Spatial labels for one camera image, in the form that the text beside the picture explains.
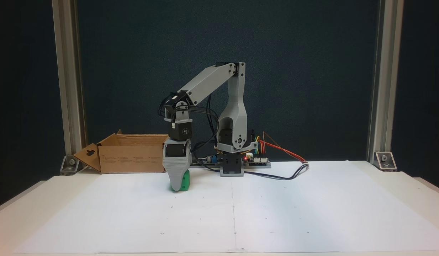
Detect metal corner bracket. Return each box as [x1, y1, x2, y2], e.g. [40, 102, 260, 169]
[374, 151, 397, 172]
[60, 154, 81, 176]

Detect black cable with white connector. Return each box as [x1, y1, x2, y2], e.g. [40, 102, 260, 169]
[241, 161, 310, 181]

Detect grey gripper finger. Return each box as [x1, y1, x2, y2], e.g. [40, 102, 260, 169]
[163, 159, 191, 192]

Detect coloured jumper wires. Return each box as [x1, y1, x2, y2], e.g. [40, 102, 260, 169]
[254, 134, 269, 158]

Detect black servo cable loop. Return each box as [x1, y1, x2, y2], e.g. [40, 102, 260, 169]
[157, 93, 221, 143]

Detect blue circuit board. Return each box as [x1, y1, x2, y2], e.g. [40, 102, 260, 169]
[191, 154, 222, 168]

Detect open cardboard box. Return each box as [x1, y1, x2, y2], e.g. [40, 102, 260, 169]
[73, 130, 171, 175]

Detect green die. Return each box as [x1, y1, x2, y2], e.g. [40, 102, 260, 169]
[171, 170, 191, 192]

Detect orange red wire bundle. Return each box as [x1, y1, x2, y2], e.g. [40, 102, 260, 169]
[262, 131, 308, 164]

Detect black cable bundle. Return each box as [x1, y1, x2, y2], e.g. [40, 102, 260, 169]
[191, 95, 225, 174]

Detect circuit board with coloured wires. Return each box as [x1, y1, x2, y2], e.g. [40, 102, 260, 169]
[243, 152, 272, 169]

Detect aluminium frame post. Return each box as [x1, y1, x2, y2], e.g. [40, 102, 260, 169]
[51, 0, 88, 167]
[366, 0, 405, 165]

